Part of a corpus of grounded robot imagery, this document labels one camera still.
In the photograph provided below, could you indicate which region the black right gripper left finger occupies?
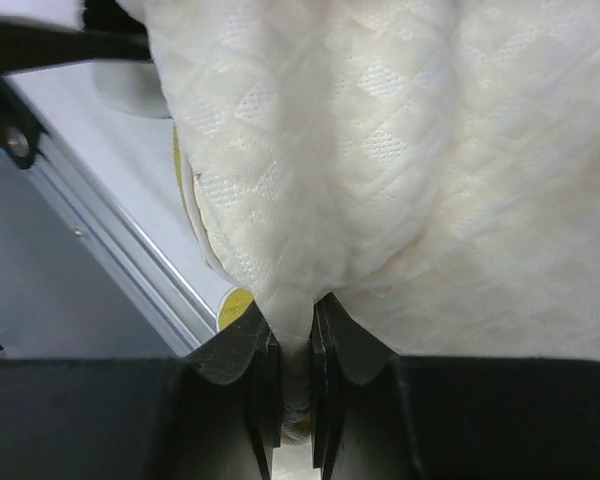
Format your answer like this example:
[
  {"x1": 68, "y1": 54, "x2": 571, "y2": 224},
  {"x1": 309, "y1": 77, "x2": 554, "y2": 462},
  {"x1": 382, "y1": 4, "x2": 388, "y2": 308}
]
[{"x1": 0, "y1": 305, "x2": 281, "y2": 479}]

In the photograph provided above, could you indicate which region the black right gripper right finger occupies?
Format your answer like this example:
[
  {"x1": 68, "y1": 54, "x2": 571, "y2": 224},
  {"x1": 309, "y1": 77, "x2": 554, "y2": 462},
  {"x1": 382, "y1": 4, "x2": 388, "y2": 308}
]
[{"x1": 311, "y1": 296, "x2": 600, "y2": 479}]

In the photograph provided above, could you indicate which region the cream quilted pillow yellow edge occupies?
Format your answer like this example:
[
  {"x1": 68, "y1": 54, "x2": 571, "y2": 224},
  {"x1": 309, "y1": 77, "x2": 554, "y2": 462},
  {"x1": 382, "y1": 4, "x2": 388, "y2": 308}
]
[{"x1": 123, "y1": 1, "x2": 600, "y2": 441}]

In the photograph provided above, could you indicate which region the black white checkered pillowcase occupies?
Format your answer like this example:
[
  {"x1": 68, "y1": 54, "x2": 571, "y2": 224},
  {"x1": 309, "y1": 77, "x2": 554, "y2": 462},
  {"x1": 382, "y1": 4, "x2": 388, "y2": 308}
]
[{"x1": 0, "y1": 1, "x2": 151, "y2": 76}]

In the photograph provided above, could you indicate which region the aluminium front frame rail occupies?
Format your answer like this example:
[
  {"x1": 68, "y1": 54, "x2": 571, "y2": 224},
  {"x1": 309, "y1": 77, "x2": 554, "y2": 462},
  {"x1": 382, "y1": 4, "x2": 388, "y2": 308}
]
[{"x1": 0, "y1": 80, "x2": 216, "y2": 356}]

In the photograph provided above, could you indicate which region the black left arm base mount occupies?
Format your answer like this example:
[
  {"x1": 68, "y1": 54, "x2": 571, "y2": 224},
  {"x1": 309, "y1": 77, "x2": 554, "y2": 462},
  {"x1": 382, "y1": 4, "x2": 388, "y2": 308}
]
[{"x1": 0, "y1": 78, "x2": 45, "y2": 170}]

